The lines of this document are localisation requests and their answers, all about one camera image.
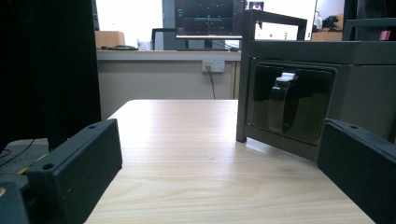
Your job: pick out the black computer monitor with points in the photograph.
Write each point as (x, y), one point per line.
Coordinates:
(208, 18)

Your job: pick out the grey hexagonal drawer rack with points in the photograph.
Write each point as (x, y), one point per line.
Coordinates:
(358, 87)

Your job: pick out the white wall socket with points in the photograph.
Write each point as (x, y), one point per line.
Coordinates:
(218, 66)

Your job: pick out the black framed panel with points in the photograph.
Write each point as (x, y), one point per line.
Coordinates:
(163, 30)

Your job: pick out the grey wall counter ledge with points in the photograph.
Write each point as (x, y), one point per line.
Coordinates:
(168, 55)

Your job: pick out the clear glass cup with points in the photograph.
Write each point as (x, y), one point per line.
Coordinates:
(144, 45)

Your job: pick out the brown cardboard box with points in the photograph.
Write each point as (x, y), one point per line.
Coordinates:
(109, 39)

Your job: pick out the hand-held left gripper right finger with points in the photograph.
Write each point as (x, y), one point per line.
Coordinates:
(358, 168)

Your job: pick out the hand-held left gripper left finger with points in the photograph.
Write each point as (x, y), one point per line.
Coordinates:
(77, 168)

